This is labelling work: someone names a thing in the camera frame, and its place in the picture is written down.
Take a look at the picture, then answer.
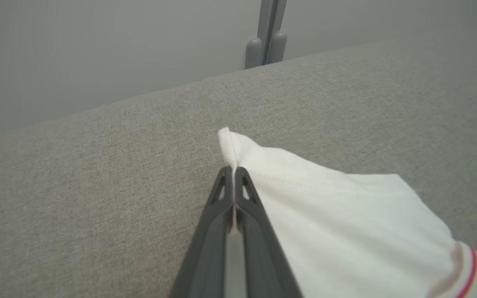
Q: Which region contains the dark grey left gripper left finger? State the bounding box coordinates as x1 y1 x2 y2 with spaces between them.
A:
168 166 235 298

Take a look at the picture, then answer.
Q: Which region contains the grey partition post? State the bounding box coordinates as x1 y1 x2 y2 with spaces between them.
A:
245 0 288 70

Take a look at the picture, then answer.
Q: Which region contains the red and white basketball jersey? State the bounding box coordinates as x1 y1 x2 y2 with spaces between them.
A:
217 127 477 298

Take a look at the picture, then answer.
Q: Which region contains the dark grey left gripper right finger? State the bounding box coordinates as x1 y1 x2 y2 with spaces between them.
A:
235 166 303 298

